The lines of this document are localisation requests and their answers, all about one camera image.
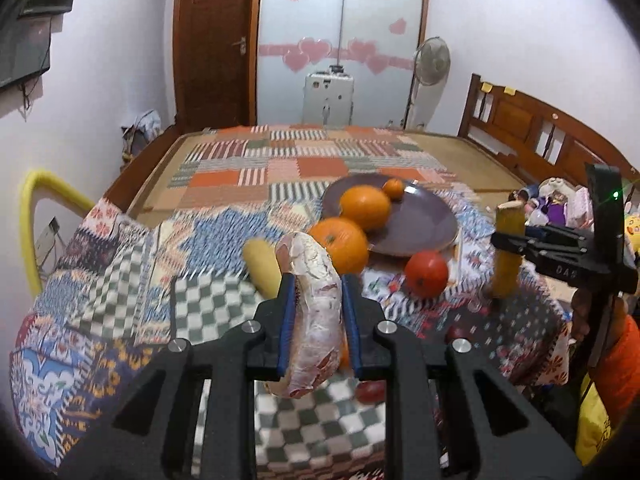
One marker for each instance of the large orange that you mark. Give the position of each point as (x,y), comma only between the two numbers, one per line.
(340,245)
(365,208)

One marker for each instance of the patchwork blanket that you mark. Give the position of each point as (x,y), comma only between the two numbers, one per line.
(150,270)

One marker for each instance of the silver suitcase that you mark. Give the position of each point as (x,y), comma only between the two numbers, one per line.
(327,92)

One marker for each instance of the orange and yellow garment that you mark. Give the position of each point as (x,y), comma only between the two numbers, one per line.
(620,370)

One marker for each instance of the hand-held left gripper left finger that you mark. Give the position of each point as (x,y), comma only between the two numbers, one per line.
(286,320)

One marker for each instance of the straw bed mat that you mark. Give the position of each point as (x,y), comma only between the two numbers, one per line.
(475,165)

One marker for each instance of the pile of clothes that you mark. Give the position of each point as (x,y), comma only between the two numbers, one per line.
(142,132)

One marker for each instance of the small black monitor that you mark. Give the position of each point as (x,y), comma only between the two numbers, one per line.
(22,50)

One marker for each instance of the standing fan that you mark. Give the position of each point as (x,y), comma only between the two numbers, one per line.
(432,60)

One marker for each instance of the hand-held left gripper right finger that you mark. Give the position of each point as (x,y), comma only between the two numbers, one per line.
(350,330)

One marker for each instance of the small red fruit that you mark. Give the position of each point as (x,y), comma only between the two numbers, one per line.
(455,334)
(370,392)

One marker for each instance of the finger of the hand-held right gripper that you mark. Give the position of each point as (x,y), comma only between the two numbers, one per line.
(550,249)
(565,233)

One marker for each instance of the pile of toys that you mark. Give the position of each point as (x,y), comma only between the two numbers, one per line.
(560,200)

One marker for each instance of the red tomato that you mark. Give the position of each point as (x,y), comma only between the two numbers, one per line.
(426,274)

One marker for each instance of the yellow hoop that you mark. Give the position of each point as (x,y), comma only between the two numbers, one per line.
(30,195)

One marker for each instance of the frosted sliding wardrobe doors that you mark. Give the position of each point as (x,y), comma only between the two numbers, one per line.
(300,20)

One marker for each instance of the yellow corn cob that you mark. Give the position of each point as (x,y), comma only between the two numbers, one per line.
(505,275)
(261,265)

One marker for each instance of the small tangerine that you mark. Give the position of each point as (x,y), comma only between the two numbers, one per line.
(393,188)

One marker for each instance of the brown wooden door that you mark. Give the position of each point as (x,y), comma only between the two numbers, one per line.
(215,60)

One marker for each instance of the purple plate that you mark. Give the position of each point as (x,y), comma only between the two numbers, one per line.
(420,220)

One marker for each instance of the raw meat piece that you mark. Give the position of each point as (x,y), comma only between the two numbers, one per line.
(312,310)

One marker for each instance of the person's right hand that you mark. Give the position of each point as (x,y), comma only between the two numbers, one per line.
(580,317)

